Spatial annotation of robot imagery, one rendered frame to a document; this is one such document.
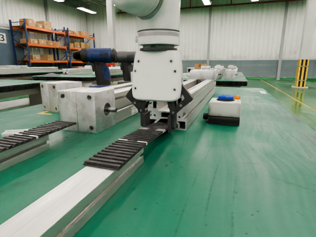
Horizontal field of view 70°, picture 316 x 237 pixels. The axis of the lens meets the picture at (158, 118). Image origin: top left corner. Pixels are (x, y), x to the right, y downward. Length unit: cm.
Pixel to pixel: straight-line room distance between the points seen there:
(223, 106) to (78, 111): 36
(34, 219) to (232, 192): 22
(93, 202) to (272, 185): 23
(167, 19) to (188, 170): 27
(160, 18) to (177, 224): 34
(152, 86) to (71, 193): 27
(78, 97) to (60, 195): 33
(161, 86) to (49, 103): 48
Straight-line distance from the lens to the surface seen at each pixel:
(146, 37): 45
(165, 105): 61
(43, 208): 24
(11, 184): 37
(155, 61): 45
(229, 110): 61
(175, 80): 44
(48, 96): 84
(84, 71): 382
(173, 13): 46
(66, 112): 58
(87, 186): 26
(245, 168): 38
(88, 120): 54
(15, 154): 44
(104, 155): 32
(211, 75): 109
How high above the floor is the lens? 94
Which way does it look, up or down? 14 degrees down
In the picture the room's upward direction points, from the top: straight up
